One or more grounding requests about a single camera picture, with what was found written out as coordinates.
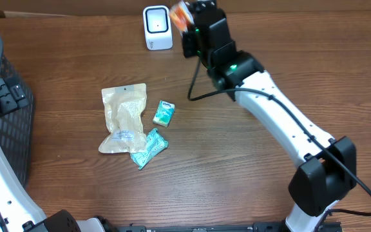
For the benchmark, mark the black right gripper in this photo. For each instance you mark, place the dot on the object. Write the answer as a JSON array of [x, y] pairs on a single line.
[[189, 44]]

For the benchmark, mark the orange tissue pack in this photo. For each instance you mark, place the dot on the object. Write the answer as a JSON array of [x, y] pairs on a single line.
[[182, 17]]

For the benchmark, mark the teal tissue pack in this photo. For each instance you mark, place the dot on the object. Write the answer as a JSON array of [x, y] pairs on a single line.
[[164, 113]]

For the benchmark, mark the clear plastic bag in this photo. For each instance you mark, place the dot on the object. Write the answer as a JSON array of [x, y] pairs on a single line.
[[123, 107]]

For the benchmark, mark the teal wipes packet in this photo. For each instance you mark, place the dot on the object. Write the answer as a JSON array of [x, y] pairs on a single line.
[[155, 144]]

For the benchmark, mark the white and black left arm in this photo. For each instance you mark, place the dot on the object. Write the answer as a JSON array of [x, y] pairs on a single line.
[[18, 212]]

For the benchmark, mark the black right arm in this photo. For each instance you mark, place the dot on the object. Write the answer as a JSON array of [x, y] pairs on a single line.
[[325, 166]]

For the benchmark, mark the white barcode scanner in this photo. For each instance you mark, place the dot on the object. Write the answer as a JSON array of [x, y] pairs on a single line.
[[157, 28]]

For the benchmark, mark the grey plastic basket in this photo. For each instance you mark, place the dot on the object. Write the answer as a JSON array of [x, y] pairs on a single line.
[[17, 108]]

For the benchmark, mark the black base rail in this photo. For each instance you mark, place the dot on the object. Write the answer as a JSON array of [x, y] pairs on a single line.
[[256, 227]]

